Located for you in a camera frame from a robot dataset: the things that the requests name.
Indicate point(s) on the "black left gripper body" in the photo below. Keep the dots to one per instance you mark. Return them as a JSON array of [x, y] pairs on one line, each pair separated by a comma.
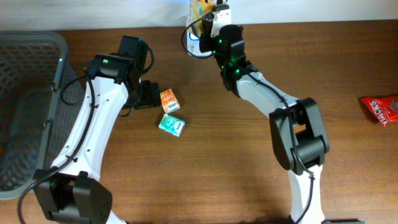
[[149, 95]]

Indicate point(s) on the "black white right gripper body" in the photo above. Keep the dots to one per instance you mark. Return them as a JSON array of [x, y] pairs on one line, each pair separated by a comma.
[[204, 38]]

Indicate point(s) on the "orange tissue pack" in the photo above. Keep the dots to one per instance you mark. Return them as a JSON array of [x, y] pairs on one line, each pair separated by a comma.
[[169, 101]]

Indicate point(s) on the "teal tissue pack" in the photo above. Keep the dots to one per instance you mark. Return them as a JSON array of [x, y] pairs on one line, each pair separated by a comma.
[[172, 125]]

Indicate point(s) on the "beige chips bag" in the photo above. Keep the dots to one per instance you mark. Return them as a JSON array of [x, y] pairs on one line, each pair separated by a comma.
[[198, 9]]

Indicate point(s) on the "red Hacks snack bag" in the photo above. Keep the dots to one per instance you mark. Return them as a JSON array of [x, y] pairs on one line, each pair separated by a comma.
[[383, 109]]

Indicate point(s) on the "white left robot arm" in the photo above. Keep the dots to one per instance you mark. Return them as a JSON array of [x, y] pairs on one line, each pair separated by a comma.
[[70, 191]]

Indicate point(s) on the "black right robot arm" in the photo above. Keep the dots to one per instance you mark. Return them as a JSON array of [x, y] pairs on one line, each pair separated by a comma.
[[299, 139]]

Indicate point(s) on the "grey plastic mesh basket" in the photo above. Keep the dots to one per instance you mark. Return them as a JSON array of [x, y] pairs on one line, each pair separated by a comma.
[[35, 122]]

